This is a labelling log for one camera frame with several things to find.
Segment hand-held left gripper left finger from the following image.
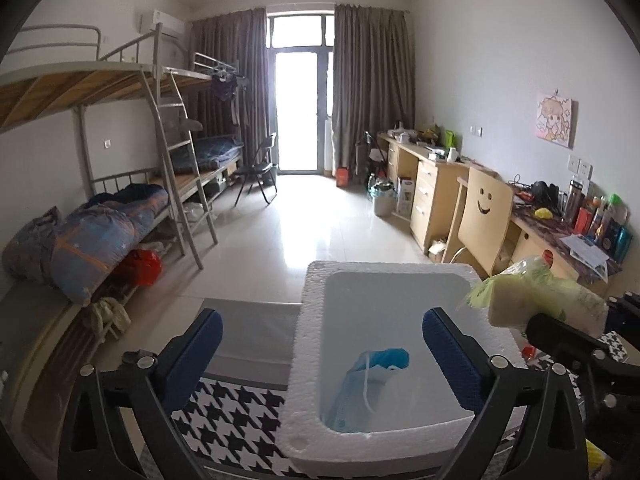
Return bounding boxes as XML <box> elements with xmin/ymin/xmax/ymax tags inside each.
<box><xmin>57</xmin><ymin>307</ymin><xmax>226</xmax><ymax>480</ymax></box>

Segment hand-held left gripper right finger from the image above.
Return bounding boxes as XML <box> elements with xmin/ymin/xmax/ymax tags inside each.
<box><xmin>421</xmin><ymin>306</ymin><xmax>588</xmax><ymax>480</ymax></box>

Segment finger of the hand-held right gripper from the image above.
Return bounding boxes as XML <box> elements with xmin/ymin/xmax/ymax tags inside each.
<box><xmin>525</xmin><ymin>312</ymin><xmax>640</xmax><ymax>461</ymax></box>
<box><xmin>606</xmin><ymin>294</ymin><xmax>640</xmax><ymax>333</ymax></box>

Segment napa cabbage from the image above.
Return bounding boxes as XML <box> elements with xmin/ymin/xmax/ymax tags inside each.
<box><xmin>462</xmin><ymin>256</ymin><xmax>610</xmax><ymax>339</ymax></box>

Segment blue face mask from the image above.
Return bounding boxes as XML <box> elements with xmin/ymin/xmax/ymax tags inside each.
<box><xmin>322</xmin><ymin>347</ymin><xmax>411</xmax><ymax>433</ymax></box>

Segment white foam box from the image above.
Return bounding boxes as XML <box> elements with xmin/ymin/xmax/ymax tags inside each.
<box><xmin>277</xmin><ymin>260</ymin><xmax>528</xmax><ymax>478</ymax></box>

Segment yellow foam net sleeve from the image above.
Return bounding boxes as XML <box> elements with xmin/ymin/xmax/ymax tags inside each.
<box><xmin>586</xmin><ymin>439</ymin><xmax>617</xmax><ymax>480</ymax></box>

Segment teal bottle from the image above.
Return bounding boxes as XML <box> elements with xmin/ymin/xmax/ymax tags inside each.
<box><xmin>617</xmin><ymin>227</ymin><xmax>634</xmax><ymax>264</ymax></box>

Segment dark blue bottle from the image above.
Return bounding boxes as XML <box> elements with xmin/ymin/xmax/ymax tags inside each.
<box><xmin>601</xmin><ymin>220</ymin><xmax>621</xmax><ymax>257</ymax></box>

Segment printed paper sheets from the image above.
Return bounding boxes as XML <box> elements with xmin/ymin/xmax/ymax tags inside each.
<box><xmin>559</xmin><ymin>232</ymin><xmax>612</xmax><ymax>269</ymax></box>

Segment houndstooth tablecloth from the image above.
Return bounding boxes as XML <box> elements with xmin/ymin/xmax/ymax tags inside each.
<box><xmin>170</xmin><ymin>297</ymin><xmax>640</xmax><ymax>480</ymax></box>

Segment wooden desk with patterned cover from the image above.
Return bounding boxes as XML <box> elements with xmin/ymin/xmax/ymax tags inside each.
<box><xmin>507</xmin><ymin>185</ymin><xmax>628</xmax><ymax>303</ymax></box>

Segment pale crumpled cloth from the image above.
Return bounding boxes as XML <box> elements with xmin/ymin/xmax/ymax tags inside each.
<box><xmin>82</xmin><ymin>297</ymin><xmax>132</xmax><ymax>341</ymax></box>

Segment green capped bottle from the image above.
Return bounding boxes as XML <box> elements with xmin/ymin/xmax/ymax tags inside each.
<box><xmin>602</xmin><ymin>193</ymin><xmax>627</xmax><ymax>226</ymax></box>

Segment red plastic bag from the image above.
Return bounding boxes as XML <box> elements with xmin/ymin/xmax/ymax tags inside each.
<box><xmin>120</xmin><ymin>249</ymin><xmax>164</xmax><ymax>288</ymax></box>

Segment grey thermos bottle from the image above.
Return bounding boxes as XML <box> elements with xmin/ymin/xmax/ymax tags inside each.
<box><xmin>565</xmin><ymin>177</ymin><xmax>586</xmax><ymax>222</ymax></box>

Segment black headphones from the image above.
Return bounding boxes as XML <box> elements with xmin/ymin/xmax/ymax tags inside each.
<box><xmin>530</xmin><ymin>180</ymin><xmax>562</xmax><ymax>206</ymax></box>

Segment wooden chair with smiley face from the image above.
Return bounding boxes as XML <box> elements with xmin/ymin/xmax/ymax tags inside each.
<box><xmin>442</xmin><ymin>166</ymin><xmax>516</xmax><ymax>281</ymax></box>

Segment blue quilt with orange stripes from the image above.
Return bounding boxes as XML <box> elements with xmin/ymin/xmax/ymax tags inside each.
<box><xmin>50</xmin><ymin>183</ymin><xmax>170</xmax><ymax>306</ymax></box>

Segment wooden desk with drawers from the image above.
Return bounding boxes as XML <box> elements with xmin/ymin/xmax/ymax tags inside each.
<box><xmin>376</xmin><ymin>132</ymin><xmax>497</xmax><ymax>257</ymax></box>

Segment white carton box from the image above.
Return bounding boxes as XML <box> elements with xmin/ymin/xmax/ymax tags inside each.
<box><xmin>396</xmin><ymin>176</ymin><xmax>416</xmax><ymax>219</ymax></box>

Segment white bucket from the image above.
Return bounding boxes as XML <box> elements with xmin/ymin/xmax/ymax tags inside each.
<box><xmin>372</xmin><ymin>187</ymin><xmax>399</xmax><ymax>218</ymax></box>

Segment black folding chair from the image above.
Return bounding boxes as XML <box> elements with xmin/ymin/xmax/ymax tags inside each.
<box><xmin>234</xmin><ymin>132</ymin><xmax>279</xmax><ymax>206</ymax></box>

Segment grey purple cloth bundle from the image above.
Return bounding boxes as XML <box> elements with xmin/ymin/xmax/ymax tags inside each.
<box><xmin>1</xmin><ymin>206</ymin><xmax>63</xmax><ymax>283</ymax></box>

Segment blue checked bedding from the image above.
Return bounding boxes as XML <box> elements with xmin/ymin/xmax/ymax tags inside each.
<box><xmin>187</xmin><ymin>135</ymin><xmax>246</xmax><ymax>171</ymax></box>

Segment black bag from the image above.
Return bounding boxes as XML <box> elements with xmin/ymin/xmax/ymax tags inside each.
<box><xmin>356</xmin><ymin>132</ymin><xmax>389</xmax><ymax>186</ymax></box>

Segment dark hanging clothes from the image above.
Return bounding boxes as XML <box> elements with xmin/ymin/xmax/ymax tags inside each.
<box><xmin>210</xmin><ymin>72</ymin><xmax>242</xmax><ymax>104</ymax></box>

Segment glass balcony door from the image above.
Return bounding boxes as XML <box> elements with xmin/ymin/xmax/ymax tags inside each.
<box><xmin>267</xmin><ymin>12</ymin><xmax>336</xmax><ymax>176</ymax></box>

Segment brown curtain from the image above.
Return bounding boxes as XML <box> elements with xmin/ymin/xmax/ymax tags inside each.
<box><xmin>187</xmin><ymin>7</ymin><xmax>271</xmax><ymax>163</ymax></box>
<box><xmin>332</xmin><ymin>4</ymin><xmax>417</xmax><ymax>181</ymax></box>

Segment grey metal bunk bed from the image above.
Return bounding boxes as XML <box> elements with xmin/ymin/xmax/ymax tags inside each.
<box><xmin>150</xmin><ymin>51</ymin><xmax>251</xmax><ymax>221</ymax></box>
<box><xmin>0</xmin><ymin>24</ymin><xmax>221</xmax><ymax>461</ymax></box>

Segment white air conditioner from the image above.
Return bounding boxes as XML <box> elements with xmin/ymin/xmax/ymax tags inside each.
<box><xmin>138</xmin><ymin>8</ymin><xmax>184</xmax><ymax>39</ymax></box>

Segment white double wall socket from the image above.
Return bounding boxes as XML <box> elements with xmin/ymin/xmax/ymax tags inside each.
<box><xmin>567</xmin><ymin>155</ymin><xmax>593</xmax><ymax>181</ymax></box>

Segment wall poster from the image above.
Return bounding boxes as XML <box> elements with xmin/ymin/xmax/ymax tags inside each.
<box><xmin>535</xmin><ymin>90</ymin><xmax>579</xmax><ymax>150</ymax></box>

